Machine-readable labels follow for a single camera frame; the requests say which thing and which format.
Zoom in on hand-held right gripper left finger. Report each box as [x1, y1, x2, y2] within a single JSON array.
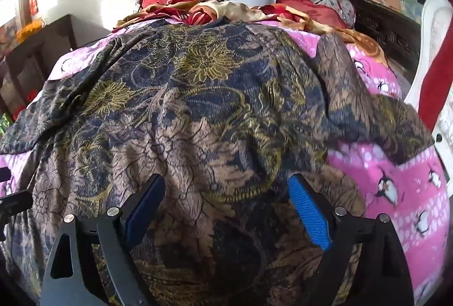
[[40, 173, 167, 306]]

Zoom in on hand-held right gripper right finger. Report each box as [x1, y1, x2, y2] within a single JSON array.
[[288, 173, 414, 306]]

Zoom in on brown blue batik cloth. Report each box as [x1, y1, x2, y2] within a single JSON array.
[[0, 19, 436, 306]]

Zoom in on pink penguin print blanket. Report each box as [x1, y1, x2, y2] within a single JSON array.
[[0, 26, 452, 306]]

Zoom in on orange item on shelf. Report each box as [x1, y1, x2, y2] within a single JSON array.
[[16, 19, 45, 41]]

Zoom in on red cloth on chair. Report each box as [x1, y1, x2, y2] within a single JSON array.
[[423, 0, 453, 131]]

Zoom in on red gold satin cloth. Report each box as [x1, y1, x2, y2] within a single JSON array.
[[113, 0, 390, 69]]

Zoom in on colourful items on headboard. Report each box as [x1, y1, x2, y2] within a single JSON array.
[[370, 0, 423, 14]]

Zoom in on white chair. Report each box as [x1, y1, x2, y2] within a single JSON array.
[[403, 0, 453, 197]]

